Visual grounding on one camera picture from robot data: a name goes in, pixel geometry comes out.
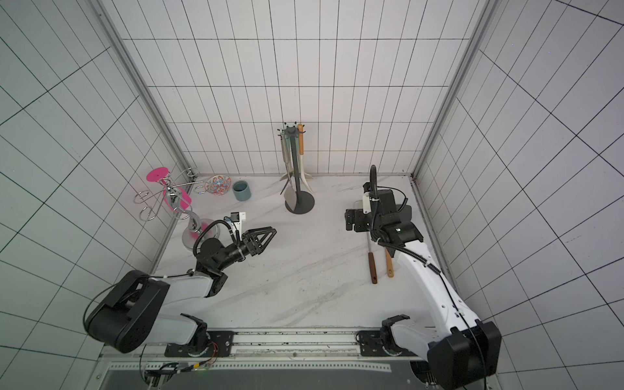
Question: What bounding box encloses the chrome wine glass holder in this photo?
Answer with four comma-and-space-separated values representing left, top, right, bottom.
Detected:
133, 167, 220, 250

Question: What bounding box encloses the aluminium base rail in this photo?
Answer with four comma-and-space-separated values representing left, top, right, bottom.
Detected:
125, 328, 433, 376

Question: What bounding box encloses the grey metal hanging utensil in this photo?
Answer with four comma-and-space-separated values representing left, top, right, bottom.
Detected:
278, 129, 292, 195

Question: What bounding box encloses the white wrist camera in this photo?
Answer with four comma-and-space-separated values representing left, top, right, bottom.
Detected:
362, 193, 371, 214
230, 211, 246, 235

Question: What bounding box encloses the grey utensil rack stand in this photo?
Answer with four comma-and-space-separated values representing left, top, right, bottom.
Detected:
281, 122, 315, 215

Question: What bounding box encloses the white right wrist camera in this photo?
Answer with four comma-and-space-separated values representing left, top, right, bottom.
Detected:
362, 193, 371, 214

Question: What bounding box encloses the cream utensil dark wood handle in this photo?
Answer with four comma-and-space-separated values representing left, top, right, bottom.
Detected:
367, 232, 378, 284

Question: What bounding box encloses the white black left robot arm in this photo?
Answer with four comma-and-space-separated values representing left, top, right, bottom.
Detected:
83, 227, 277, 357

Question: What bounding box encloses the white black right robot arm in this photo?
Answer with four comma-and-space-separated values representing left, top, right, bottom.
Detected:
344, 187, 502, 389

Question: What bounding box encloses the cream spatula light wood handle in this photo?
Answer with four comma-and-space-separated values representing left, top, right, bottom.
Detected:
384, 249, 394, 278

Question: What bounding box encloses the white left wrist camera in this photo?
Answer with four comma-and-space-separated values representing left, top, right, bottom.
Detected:
230, 211, 246, 235

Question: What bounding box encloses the teal ceramic cup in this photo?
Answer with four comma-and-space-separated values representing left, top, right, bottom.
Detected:
232, 180, 251, 202

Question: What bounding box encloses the pink plastic wine glass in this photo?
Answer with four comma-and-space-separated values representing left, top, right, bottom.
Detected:
146, 167, 192, 213

